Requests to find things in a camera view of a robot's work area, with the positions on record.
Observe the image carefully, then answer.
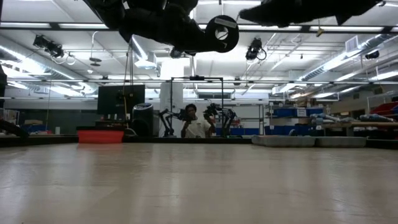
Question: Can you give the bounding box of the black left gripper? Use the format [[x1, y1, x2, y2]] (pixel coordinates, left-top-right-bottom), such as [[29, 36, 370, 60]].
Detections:
[[119, 0, 213, 54]]

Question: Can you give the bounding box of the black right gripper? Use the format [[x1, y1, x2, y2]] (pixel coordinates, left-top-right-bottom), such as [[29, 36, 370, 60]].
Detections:
[[238, 0, 382, 28]]

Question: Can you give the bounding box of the black wire spool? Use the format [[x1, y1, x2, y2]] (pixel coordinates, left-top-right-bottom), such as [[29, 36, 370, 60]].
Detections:
[[204, 14, 240, 54]]

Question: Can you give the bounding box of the person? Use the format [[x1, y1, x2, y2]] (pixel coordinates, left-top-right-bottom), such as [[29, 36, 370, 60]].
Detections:
[[180, 103, 217, 139]]

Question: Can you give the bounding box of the black monitor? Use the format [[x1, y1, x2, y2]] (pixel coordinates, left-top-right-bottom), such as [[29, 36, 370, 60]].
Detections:
[[97, 84, 146, 115]]

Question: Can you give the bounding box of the blue storage bin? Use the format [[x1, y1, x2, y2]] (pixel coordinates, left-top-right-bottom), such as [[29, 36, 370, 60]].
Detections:
[[273, 107, 324, 118]]

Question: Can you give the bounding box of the red plastic bin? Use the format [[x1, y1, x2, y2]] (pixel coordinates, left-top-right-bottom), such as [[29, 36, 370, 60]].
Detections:
[[76, 126, 125, 144]]

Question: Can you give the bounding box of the wooden table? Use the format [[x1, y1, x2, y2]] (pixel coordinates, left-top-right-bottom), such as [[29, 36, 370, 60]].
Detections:
[[323, 121, 398, 138]]

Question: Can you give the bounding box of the red storage bin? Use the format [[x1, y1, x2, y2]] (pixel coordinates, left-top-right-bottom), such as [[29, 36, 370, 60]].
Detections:
[[369, 101, 398, 116]]

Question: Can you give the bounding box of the yellow-tagged hanging cable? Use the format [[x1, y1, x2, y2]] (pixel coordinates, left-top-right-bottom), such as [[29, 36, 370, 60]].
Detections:
[[316, 18, 326, 38]]

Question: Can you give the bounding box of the background black frame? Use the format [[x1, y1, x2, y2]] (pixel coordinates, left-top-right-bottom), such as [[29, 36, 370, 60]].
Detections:
[[170, 76, 224, 138]]

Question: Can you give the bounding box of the hanging black cable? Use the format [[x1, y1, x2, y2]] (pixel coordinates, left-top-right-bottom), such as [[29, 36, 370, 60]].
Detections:
[[123, 40, 135, 129]]

